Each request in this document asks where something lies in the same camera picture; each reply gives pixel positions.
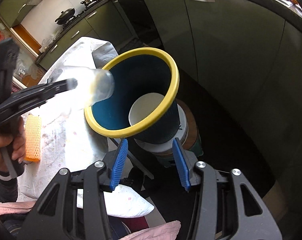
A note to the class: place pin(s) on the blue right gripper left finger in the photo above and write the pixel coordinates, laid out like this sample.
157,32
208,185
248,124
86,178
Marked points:
118,162

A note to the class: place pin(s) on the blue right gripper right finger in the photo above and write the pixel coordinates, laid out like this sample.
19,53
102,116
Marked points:
181,165

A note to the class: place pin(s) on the clear plastic bottle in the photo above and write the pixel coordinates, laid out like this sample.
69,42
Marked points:
85,86

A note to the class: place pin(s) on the person's left forearm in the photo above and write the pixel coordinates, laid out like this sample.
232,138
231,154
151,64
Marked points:
8,188

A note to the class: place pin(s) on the yellow rimmed trash bin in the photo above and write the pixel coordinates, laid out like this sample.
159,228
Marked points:
143,104

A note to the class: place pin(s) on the person's left hand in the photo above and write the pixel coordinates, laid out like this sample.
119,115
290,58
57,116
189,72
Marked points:
18,145

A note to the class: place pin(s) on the white patterned tablecloth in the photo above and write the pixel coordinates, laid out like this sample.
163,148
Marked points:
66,140

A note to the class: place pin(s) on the plastic bag on counter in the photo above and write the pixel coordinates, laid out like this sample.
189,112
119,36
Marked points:
47,42

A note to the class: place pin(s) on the black wok with lid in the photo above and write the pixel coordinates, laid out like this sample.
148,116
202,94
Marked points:
65,16

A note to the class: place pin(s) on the green lower cabinets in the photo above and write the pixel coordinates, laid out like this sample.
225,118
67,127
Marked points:
241,73

